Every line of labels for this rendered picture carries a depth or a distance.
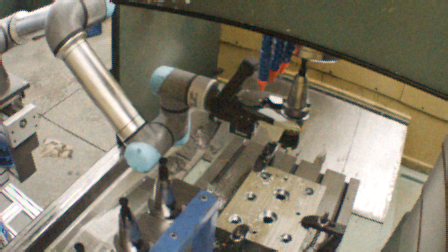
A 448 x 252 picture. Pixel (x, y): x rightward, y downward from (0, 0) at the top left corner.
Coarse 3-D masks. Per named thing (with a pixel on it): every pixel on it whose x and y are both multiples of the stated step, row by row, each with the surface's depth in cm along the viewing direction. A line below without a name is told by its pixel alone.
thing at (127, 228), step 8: (120, 216) 53; (120, 224) 53; (128, 224) 52; (136, 224) 54; (120, 232) 54; (128, 232) 53; (136, 232) 54; (120, 240) 55; (128, 240) 54; (136, 240) 54; (128, 248) 55; (136, 248) 55
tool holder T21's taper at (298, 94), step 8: (296, 80) 73; (304, 80) 72; (296, 88) 73; (304, 88) 73; (288, 96) 76; (296, 96) 74; (304, 96) 74; (288, 104) 76; (296, 104) 74; (304, 104) 75
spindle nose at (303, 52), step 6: (300, 48) 62; (306, 48) 61; (294, 54) 63; (300, 54) 62; (306, 54) 62; (312, 54) 62; (318, 54) 62; (324, 54) 62; (312, 60) 63; (318, 60) 62; (324, 60) 62; (330, 60) 63; (336, 60) 63
